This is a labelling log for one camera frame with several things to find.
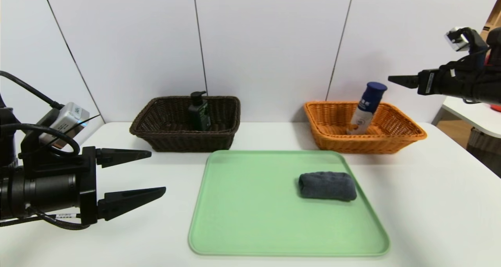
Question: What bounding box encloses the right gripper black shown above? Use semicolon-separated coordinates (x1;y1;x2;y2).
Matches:
387;69;468;99

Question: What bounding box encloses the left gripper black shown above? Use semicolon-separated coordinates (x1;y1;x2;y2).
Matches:
23;146;166;226

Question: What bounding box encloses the white bottle with blue cap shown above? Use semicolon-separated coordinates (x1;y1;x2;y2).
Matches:
347;82;388;135

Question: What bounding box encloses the black pump dispenser bottle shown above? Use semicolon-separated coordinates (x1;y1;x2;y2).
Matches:
188;91;212;132

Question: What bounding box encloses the dark grey towel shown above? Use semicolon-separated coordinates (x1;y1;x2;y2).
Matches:
298;171;357;202

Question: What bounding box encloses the dark brown wicker basket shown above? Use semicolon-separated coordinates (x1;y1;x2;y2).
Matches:
130;96;241;153

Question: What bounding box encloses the orange wicker basket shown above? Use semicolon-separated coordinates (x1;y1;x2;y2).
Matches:
304;101;427;155

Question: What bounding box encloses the dark woven storage basket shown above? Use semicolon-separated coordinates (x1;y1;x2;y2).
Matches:
466;128;501;155

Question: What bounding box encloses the wooden shelf unit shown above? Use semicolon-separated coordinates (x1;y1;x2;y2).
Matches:
479;0;501;40

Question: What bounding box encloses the light green plastic tray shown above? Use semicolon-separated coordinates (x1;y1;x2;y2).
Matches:
188;150;390;256

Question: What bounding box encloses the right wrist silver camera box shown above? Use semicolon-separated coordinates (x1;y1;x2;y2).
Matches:
445;27;471;52

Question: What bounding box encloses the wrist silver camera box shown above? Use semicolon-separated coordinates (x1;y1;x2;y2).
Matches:
445;27;471;52
38;102;90;149

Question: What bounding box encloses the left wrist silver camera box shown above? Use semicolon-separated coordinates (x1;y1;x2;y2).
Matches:
38;102;90;149

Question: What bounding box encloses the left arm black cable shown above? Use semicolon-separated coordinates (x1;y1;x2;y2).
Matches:
0;71;90;231

